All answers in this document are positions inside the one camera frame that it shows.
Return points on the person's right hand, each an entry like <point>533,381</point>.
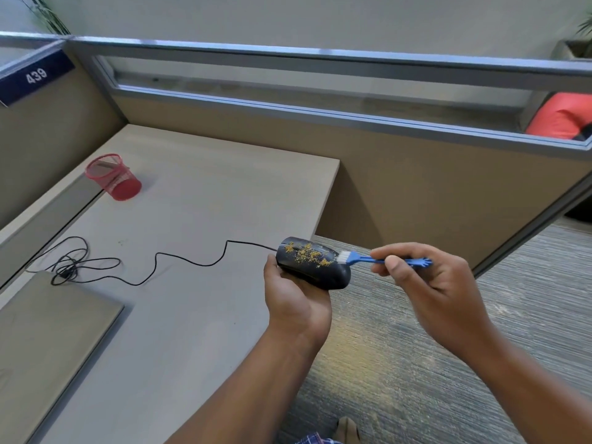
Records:
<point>434,295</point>

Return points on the person's left hand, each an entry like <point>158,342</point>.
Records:
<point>293,300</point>

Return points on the person's right thumb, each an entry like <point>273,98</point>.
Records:
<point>407,273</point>

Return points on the person's left thumb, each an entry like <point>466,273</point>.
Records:
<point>271,271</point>

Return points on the black computer mouse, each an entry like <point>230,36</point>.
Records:
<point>313,263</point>

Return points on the blue cleaning brush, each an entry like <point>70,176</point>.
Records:
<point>356,259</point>

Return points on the person's left forearm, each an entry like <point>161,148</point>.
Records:
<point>245,388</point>

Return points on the person's right forearm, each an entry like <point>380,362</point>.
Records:
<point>532,388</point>

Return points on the yellow crumbs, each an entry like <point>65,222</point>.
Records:
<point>311,255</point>

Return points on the beige cubicle partition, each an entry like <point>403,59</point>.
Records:
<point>323,147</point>

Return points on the person's foot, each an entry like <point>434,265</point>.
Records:
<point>347,430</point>

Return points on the plaid clothing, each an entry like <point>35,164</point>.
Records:
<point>317,439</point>

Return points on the red mesh pen holder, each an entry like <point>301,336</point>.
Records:
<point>114,176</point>

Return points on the grey laptop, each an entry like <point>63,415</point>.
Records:
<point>41,346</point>

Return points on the potted plant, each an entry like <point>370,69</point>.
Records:
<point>578,41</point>

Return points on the blue sign plate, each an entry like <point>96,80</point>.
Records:
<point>34,77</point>

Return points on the green plant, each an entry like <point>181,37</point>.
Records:
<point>48,13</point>

